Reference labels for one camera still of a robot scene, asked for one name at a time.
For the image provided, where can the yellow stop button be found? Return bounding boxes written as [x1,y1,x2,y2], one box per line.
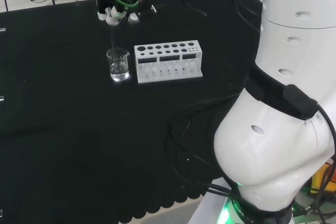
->
[311,163,336,197]

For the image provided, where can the black bench cloth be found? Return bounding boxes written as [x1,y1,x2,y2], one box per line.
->
[0,0,265,222]

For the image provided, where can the white test tube rack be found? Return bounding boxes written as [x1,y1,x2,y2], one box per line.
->
[133,39,204,85]

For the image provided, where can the small glass beaker with water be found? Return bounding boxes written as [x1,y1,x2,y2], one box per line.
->
[106,47,131,82]

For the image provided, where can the clear glass rod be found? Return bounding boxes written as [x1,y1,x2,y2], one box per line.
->
[110,23,119,76]

